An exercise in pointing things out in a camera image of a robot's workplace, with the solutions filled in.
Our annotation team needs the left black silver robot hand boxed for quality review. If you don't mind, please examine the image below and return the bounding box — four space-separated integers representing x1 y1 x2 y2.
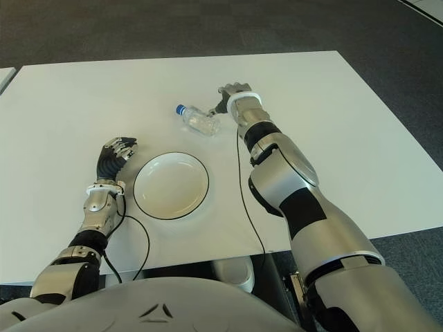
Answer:
96 136 139 183

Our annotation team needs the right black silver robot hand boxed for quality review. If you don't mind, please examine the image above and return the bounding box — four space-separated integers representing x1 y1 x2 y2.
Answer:
208 82 253 115

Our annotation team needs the clear water bottle blue cap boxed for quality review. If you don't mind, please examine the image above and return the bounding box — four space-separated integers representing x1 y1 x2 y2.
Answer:
174 104 222 138

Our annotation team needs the white plate black rim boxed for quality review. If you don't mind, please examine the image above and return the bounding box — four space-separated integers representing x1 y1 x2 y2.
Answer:
133 151 210 219

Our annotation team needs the white side table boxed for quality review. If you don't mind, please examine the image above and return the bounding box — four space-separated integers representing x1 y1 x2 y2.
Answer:
0 67 17 96

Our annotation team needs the silver robot torso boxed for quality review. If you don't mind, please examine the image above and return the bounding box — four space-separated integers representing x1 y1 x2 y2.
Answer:
0 278 302 332

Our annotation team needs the white panel with black edge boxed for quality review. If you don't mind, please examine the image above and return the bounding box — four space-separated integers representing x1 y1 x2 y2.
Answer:
397 0 443 25

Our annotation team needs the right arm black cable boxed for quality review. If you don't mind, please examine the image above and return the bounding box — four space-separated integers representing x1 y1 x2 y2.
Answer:
235 113 274 291

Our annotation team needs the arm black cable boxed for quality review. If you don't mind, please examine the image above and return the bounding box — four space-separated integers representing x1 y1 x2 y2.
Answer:
103 193 152 283
235 113 274 291

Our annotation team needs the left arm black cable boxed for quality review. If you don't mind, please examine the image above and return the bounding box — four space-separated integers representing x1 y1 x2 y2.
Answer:
103 193 152 283

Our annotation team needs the white round pedestal base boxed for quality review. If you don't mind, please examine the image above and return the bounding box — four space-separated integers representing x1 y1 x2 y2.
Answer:
213 257 255 293

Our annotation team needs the black bar with metal bracket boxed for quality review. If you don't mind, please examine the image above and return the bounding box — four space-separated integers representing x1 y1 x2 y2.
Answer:
282 271 307 312

